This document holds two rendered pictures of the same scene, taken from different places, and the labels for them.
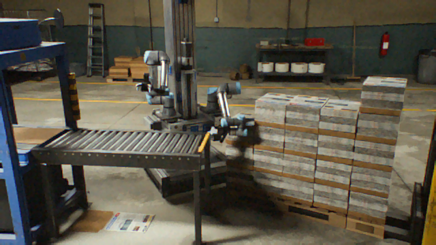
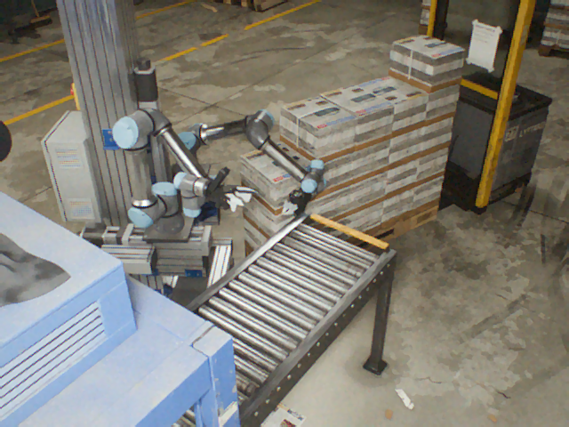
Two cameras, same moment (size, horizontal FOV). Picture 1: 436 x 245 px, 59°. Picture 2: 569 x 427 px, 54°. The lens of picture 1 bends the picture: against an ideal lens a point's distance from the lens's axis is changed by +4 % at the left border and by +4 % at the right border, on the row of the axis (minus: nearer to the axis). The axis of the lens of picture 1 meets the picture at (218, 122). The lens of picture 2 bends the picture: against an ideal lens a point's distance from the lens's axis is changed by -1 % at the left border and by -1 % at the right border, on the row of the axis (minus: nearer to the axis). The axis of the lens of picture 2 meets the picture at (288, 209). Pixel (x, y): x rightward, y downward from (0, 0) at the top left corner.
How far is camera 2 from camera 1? 3.06 m
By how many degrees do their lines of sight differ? 57
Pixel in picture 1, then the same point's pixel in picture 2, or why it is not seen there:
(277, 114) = (346, 135)
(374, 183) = (435, 165)
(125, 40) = not seen: outside the picture
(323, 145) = (395, 149)
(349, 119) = (420, 106)
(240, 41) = not seen: outside the picture
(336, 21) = not seen: outside the picture
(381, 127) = (446, 101)
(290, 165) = (361, 195)
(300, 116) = (372, 125)
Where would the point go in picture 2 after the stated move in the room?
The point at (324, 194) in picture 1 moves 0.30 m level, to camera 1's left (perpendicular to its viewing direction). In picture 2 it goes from (393, 206) to (377, 229)
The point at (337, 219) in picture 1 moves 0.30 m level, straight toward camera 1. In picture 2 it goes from (403, 226) to (437, 245)
